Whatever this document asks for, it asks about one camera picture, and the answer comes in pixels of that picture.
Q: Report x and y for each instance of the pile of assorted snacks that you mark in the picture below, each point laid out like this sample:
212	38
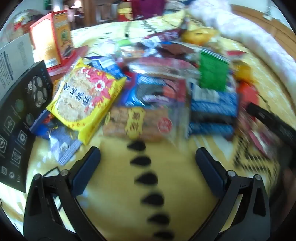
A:
248	95

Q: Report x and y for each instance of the white pink quilt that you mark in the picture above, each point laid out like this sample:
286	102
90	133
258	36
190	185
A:
254	39

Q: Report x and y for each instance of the blue pink cookie packet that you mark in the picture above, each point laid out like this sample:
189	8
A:
157	90

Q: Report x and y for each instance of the orange jelly snack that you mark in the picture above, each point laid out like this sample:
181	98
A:
242	71

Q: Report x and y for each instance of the black box with icons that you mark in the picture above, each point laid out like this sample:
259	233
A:
16	129

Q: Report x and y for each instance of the green snack packet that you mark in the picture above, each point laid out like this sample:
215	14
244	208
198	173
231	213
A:
212	69

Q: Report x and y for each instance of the clear packet of brown cakes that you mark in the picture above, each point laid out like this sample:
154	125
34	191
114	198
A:
138	125

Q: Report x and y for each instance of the orange carton box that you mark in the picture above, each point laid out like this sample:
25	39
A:
46	37

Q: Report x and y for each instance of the yellow pastry snack packet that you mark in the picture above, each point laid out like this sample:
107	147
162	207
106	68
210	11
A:
85	99

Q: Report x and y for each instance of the red yellow gift box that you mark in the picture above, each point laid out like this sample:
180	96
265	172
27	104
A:
124	14

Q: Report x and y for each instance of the maroon garment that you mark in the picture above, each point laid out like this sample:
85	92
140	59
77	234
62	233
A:
148	8

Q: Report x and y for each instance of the wooden bed headboard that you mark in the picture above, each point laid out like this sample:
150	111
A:
266	23

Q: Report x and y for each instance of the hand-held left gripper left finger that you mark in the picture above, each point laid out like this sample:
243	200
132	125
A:
85	171

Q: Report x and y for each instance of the white box with text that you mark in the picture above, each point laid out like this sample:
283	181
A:
16	60

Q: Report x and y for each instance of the yellow bun in clear wrap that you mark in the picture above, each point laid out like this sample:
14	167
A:
196	36

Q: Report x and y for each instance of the dark blue snack packet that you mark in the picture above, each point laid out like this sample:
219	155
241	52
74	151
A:
64	143

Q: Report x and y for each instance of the red flat box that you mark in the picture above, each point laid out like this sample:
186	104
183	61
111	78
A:
69	58

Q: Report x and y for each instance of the long red clear packet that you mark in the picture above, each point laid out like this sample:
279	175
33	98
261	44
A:
161	67

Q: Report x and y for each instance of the dark red snack packet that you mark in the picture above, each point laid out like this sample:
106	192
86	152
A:
175	48

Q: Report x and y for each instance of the small blue white packet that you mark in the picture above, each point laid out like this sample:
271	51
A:
106	66

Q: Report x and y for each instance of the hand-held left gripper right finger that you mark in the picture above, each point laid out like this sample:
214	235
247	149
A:
208	172

